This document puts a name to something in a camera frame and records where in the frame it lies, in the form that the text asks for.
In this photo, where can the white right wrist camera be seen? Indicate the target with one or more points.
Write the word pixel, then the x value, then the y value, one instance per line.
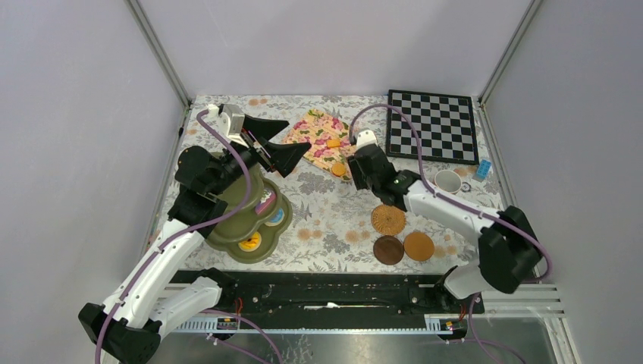
pixel 365 138

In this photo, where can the woven rattan coaster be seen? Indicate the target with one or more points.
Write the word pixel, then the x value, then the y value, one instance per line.
pixel 388 220

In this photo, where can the floral serving tray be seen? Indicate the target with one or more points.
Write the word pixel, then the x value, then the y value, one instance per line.
pixel 317 127

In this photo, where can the blue donut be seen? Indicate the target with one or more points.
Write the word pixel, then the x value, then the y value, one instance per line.
pixel 276 219

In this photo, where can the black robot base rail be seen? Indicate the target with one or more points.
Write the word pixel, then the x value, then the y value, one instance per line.
pixel 335 301

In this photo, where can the green tiered dessert stand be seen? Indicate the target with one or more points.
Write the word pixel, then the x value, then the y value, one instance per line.
pixel 245 222

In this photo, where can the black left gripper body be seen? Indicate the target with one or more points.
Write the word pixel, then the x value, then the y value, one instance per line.
pixel 256 155

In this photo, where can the dark brown wooden coaster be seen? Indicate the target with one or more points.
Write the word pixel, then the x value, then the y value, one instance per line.
pixel 388 250

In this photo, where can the black grey chessboard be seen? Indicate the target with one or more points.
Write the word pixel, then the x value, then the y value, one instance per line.
pixel 439 126

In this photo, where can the round waffle biscuit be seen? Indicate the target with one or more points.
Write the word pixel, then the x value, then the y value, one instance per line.
pixel 338 169

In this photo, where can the blue toy brick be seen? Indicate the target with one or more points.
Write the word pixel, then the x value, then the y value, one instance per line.
pixel 483 170

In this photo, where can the aluminium corner post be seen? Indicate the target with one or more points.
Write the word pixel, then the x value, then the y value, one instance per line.
pixel 158 50
pixel 524 24

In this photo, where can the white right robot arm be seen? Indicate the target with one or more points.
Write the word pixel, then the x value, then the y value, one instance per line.
pixel 507 248

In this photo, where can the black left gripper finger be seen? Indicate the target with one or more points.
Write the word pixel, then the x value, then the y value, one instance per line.
pixel 283 158
pixel 264 128

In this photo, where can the aluminium corner post left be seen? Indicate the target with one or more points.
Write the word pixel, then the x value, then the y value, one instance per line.
pixel 158 50

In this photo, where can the light brown wooden coaster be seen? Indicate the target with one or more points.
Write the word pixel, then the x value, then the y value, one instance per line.
pixel 418 246

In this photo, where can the floral tablecloth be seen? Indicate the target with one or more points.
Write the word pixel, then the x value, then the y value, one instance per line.
pixel 331 227

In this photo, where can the aluminium corner post right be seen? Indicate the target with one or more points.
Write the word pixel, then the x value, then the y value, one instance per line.
pixel 524 24

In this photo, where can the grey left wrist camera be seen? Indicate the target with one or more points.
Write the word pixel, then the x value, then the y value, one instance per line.
pixel 229 120

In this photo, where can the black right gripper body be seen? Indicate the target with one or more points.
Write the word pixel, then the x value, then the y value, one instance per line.
pixel 362 183

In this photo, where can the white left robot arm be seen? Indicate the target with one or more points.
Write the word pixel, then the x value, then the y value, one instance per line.
pixel 129 325

